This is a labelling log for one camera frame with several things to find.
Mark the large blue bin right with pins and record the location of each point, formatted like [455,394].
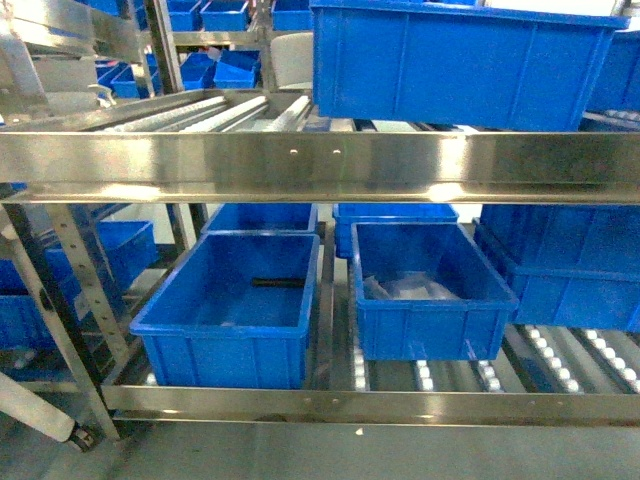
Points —
[455,64]

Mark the steel front rail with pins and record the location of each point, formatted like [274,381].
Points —
[525,168]

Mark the blue bin with plastic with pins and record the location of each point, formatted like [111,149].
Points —
[425,291]

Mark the blue bin with black item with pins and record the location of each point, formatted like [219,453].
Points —
[235,313]

